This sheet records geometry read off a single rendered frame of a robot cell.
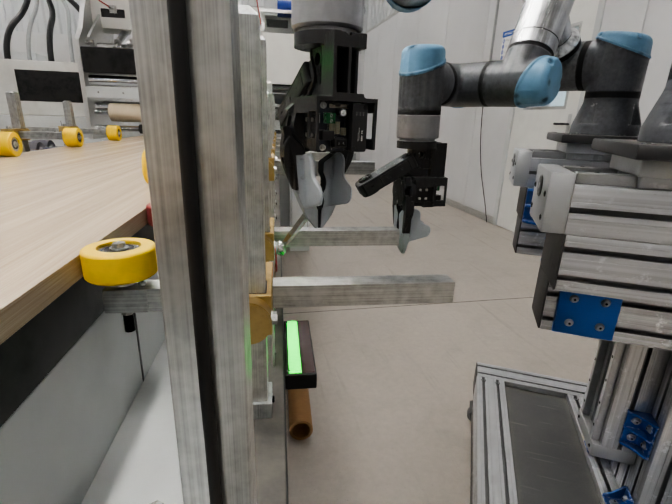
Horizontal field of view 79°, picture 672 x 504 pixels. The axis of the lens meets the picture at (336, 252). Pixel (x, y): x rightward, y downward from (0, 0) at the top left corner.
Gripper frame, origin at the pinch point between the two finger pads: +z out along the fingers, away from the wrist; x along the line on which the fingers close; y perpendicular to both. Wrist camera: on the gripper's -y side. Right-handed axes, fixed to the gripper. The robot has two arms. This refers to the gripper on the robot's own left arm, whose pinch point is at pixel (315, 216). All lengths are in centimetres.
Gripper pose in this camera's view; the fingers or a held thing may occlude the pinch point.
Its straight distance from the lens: 51.6
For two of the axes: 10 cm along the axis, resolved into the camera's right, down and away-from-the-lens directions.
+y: 4.6, 2.9, -8.4
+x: 8.9, -1.2, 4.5
